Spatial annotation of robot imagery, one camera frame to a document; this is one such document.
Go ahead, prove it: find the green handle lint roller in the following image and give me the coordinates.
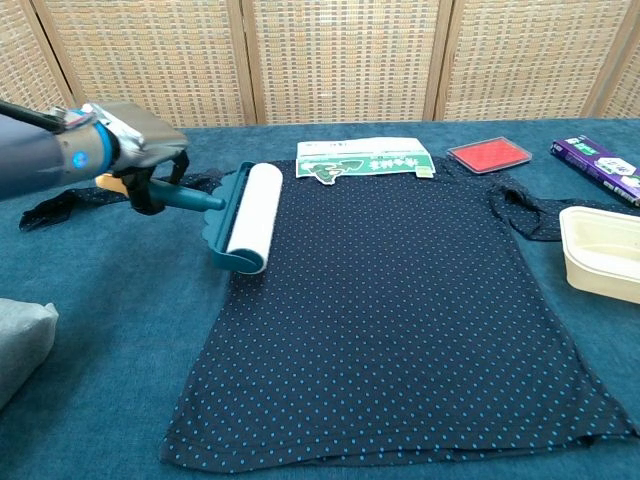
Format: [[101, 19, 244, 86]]
[[94, 160, 285, 275]]

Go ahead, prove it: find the woven folding screen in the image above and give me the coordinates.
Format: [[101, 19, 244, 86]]
[[0, 0, 640, 129]]

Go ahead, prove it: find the green and white carton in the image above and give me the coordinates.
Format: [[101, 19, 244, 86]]
[[295, 137, 437, 185]]

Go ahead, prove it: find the navy polka dot shirt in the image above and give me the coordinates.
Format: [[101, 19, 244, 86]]
[[19, 158, 639, 474]]

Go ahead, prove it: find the clear plastic bag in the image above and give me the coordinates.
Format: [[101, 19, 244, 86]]
[[0, 297, 60, 412]]

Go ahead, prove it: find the purple long box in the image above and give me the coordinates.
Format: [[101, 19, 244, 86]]
[[550, 134, 640, 208]]

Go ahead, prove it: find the beige food container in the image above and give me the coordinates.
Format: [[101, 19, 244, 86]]
[[558, 204, 640, 305]]

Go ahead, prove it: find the red ink pad case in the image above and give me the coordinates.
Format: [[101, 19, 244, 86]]
[[445, 138, 534, 175]]

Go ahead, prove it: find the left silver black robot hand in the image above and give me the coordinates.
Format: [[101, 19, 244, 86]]
[[82, 102, 191, 216]]

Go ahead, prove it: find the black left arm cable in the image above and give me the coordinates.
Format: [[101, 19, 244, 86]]
[[0, 99, 69, 134]]

